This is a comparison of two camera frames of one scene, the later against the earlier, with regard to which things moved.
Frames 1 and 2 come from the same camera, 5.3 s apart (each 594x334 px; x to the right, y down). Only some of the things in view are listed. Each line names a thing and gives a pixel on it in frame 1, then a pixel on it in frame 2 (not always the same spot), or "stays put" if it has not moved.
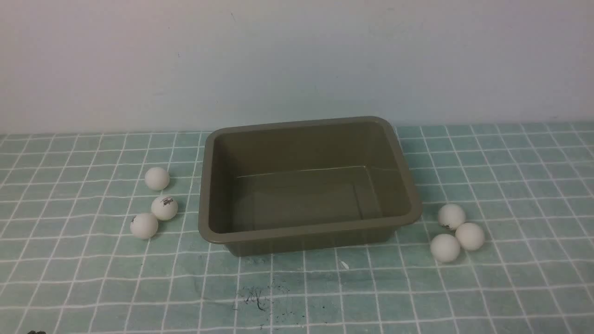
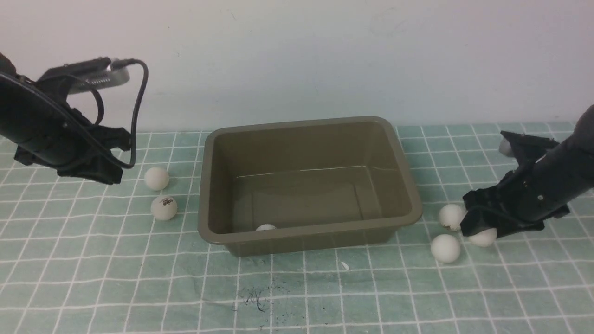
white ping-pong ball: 144,226 to 266,227
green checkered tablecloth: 70,263 stays put
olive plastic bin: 278,186 stays put
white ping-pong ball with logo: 164,208 stays put
